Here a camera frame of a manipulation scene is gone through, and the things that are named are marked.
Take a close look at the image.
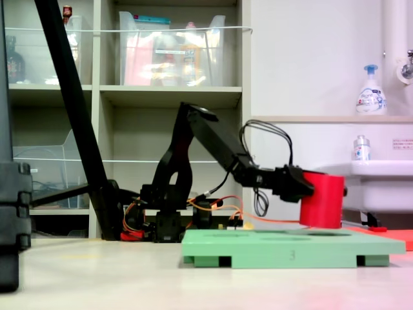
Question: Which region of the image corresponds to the long orange wire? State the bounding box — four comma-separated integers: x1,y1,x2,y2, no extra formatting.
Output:
186,194,301,227

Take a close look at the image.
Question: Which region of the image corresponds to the dark glass bottle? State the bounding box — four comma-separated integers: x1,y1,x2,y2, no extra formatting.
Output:
5,35,26,85

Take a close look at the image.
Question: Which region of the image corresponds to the red black table clamp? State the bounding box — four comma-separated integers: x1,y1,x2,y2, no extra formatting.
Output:
120,222,153,242

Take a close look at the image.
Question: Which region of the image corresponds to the beige shelf unit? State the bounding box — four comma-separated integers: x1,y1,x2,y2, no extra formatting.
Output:
0,0,253,240

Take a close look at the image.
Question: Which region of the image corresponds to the small clear sanitizer bottle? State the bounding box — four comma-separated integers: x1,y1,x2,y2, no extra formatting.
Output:
351,134,372,162

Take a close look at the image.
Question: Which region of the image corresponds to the red cylinder block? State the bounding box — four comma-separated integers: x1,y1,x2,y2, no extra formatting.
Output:
299,171,346,230

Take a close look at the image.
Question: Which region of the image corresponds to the white sink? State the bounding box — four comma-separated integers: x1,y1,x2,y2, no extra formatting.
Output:
317,159,413,216

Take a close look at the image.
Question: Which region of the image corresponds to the white foam soap bottle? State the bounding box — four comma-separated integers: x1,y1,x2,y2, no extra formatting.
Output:
355,64,388,116

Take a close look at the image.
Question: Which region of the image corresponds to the long thin black wire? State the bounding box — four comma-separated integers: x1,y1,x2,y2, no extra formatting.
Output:
192,170,232,200

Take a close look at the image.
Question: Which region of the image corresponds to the notched black stack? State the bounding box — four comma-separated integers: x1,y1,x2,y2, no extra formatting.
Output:
0,161,34,293

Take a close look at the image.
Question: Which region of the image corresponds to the short orange wire bundle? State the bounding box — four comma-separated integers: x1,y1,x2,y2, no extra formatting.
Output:
123,199,146,234

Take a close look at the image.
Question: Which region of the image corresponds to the clear plastic tray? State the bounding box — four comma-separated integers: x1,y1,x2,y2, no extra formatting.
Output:
12,129,90,210

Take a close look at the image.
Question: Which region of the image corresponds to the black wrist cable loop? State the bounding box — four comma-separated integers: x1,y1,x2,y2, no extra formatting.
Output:
252,186,270,218

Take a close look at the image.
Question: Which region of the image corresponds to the narrow clear plastic bin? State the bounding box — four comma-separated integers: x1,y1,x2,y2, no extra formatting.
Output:
63,14,85,85

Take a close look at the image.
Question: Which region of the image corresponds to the metal faucet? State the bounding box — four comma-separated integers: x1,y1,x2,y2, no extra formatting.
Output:
396,49,413,86

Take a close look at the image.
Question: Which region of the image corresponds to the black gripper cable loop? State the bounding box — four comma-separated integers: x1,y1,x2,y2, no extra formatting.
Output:
239,119,294,166

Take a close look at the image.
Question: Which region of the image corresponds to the green shape sorting board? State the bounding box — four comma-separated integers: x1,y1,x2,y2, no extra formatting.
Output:
180,227,407,270

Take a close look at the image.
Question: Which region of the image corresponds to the large clear plastic bin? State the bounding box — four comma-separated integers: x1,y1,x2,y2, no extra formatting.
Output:
118,11,227,88

